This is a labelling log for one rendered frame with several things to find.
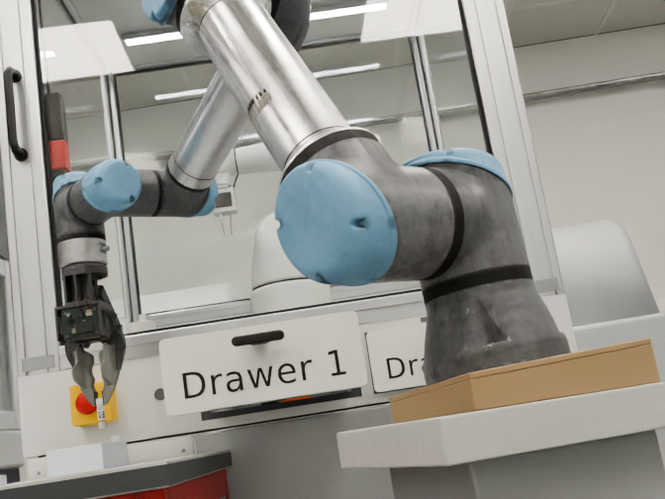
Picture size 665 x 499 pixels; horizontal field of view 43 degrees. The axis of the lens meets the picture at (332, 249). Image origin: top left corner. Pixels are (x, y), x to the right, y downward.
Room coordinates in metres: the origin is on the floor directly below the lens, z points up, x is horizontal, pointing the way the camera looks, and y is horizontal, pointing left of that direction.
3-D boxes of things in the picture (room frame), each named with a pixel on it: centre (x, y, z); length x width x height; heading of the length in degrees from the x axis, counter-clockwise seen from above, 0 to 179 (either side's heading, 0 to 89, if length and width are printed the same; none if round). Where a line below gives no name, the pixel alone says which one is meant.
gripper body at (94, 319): (1.31, 0.39, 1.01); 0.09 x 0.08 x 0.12; 178
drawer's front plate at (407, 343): (1.56, -0.18, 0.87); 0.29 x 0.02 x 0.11; 92
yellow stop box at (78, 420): (1.53, 0.46, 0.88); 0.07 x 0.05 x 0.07; 92
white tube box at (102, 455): (1.34, 0.42, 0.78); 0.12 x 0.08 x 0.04; 178
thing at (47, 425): (2.04, 0.11, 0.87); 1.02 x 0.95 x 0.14; 92
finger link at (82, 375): (1.31, 0.41, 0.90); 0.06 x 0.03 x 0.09; 178
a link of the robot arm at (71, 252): (1.31, 0.39, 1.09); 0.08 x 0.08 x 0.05
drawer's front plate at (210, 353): (1.23, 0.12, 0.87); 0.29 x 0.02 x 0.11; 92
